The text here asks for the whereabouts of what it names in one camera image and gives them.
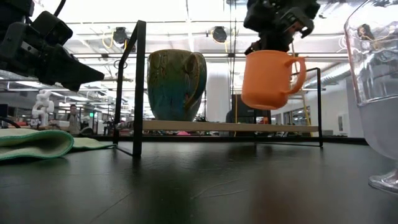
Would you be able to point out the teal glazed ceramic mug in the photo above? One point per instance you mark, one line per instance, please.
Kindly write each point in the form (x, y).
(171, 93)

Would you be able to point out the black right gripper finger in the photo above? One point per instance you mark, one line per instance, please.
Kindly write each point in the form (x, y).
(253, 48)
(276, 42)

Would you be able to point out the white robot figure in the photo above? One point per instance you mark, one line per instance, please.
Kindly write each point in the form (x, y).
(43, 107)

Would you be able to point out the green microfiber cloth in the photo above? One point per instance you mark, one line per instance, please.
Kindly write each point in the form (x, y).
(31, 144)

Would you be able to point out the person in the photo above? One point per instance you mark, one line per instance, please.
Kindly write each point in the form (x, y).
(74, 121)

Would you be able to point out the clear stemmed glass goblet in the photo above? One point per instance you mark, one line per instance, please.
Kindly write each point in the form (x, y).
(379, 130)

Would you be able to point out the black cabinet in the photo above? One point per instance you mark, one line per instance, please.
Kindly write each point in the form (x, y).
(245, 112)

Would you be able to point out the orange plastic mug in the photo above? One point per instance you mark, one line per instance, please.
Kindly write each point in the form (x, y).
(264, 81)

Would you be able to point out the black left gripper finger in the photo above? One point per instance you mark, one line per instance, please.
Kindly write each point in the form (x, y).
(71, 87)
(74, 73)

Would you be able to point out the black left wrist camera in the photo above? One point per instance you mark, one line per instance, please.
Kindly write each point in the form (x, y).
(51, 28)

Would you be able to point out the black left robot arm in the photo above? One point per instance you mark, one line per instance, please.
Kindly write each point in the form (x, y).
(14, 9)

